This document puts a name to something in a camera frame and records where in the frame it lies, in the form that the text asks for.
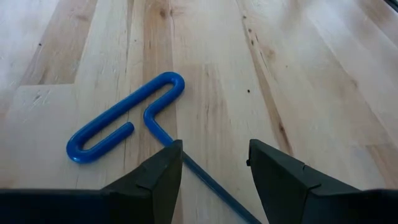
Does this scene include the blue-handled hex key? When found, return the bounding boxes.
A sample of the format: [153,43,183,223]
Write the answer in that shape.
[65,71,262,224]

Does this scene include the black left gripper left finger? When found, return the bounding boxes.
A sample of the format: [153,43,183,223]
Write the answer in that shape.
[0,139,183,224]

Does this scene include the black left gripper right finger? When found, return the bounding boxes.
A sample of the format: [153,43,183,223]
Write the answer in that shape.
[246,139,398,224]

